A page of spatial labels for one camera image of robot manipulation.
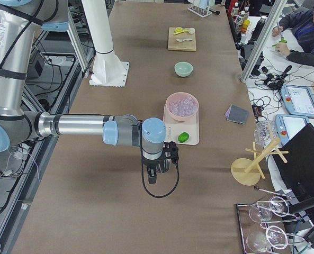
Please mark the teach pendant tablet upper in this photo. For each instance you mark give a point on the teach pendant tablet upper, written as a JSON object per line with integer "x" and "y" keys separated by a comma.
{"x": 298, "y": 100}

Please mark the pastel cup rack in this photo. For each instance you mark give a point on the pastel cup rack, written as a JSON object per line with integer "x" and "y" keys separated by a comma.
{"x": 203, "y": 8}

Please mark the wooden cup tree stand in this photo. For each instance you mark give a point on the wooden cup tree stand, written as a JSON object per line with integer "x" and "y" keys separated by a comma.
{"x": 248, "y": 172}

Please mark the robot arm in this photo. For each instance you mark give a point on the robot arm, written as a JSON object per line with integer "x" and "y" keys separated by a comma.
{"x": 19, "y": 20}

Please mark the grey and purple cloth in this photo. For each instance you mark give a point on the grey and purple cloth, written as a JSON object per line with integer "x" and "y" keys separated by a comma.
{"x": 236, "y": 114}

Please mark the metal ice scoop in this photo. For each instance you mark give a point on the metal ice scoop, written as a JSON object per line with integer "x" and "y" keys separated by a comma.
{"x": 164, "y": 166}

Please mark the pink bowl of ice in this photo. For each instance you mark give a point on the pink bowl of ice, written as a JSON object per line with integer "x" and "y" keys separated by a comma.
{"x": 181, "y": 106}

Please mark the teach pendant tablet lower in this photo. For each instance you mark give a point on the teach pendant tablet lower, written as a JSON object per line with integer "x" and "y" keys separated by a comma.
{"x": 287, "y": 126}

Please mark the clear plastic container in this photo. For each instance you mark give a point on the clear plastic container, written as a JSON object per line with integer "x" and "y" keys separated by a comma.
{"x": 265, "y": 132}

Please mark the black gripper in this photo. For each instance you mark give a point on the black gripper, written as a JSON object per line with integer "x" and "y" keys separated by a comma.
{"x": 150, "y": 164}

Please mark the white central column base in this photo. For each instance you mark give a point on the white central column base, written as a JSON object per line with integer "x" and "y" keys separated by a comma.
{"x": 108, "y": 69}

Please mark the beige plastic tray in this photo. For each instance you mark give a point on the beige plastic tray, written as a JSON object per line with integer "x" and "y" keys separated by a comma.
{"x": 174, "y": 128}

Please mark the white ceramic spoon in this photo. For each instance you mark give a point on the white ceramic spoon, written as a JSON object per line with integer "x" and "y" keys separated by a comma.
{"x": 184, "y": 40}

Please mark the light green ceramic bowl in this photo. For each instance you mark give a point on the light green ceramic bowl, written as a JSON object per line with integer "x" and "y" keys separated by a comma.
{"x": 183, "y": 69}

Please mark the wooden cutting board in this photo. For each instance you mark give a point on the wooden cutting board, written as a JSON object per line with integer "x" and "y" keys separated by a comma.
{"x": 181, "y": 46}

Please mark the teach pendant tablet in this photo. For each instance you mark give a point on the teach pendant tablet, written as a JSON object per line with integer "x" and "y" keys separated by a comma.
{"x": 287, "y": 126}
{"x": 298, "y": 100}

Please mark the aluminium frame post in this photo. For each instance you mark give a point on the aluminium frame post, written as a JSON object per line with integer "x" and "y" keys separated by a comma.
{"x": 263, "y": 37}

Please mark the black monitor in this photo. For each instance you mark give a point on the black monitor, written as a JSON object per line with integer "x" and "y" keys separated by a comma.
{"x": 298, "y": 172}

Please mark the green lime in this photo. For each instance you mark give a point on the green lime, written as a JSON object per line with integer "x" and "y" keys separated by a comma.
{"x": 183, "y": 137}

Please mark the seated person in dark jacket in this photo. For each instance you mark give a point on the seated person in dark jacket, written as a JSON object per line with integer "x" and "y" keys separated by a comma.
{"x": 301, "y": 25}

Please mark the wine glass rack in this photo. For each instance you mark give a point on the wine glass rack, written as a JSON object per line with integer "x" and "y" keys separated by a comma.
{"x": 270, "y": 226}

